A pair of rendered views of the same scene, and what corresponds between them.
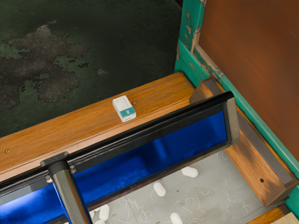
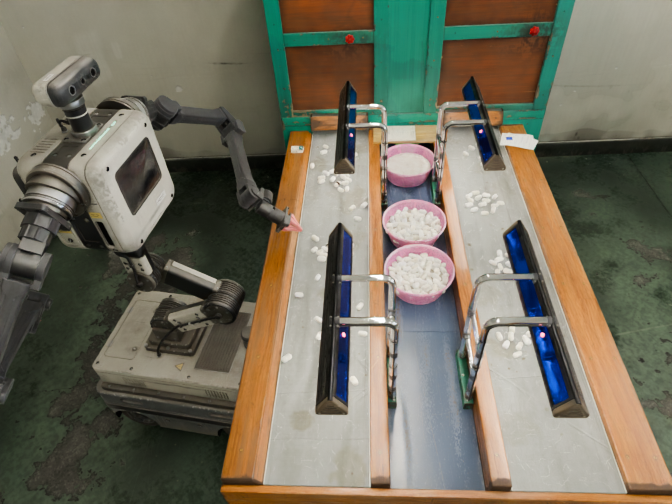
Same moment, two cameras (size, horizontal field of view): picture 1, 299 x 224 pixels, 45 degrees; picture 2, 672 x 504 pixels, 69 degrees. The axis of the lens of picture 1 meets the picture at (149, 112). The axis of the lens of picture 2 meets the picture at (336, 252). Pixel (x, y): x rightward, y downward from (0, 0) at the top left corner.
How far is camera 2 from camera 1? 2.02 m
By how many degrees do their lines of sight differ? 35
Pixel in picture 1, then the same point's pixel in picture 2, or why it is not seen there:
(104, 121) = (297, 157)
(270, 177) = (361, 117)
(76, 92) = (197, 251)
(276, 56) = (332, 80)
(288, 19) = (330, 66)
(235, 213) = (362, 142)
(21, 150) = (292, 181)
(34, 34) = (114, 259)
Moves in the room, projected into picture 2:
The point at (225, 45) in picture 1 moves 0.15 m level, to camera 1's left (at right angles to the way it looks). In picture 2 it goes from (308, 97) to (291, 110)
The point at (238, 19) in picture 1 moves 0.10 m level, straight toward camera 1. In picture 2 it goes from (310, 82) to (323, 88)
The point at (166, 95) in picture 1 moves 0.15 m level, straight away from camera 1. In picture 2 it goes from (300, 138) to (278, 130)
